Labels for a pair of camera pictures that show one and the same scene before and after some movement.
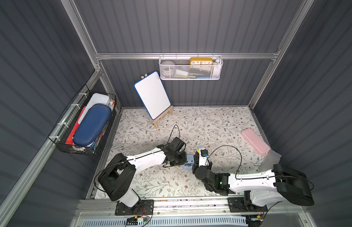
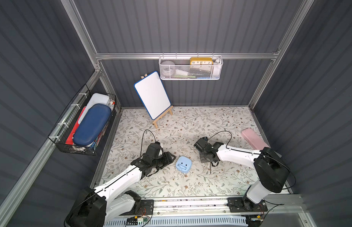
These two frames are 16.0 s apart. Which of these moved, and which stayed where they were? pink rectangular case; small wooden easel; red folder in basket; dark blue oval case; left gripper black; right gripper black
Moved: left gripper black; right gripper black
Stayed: pink rectangular case; dark blue oval case; red folder in basket; small wooden easel
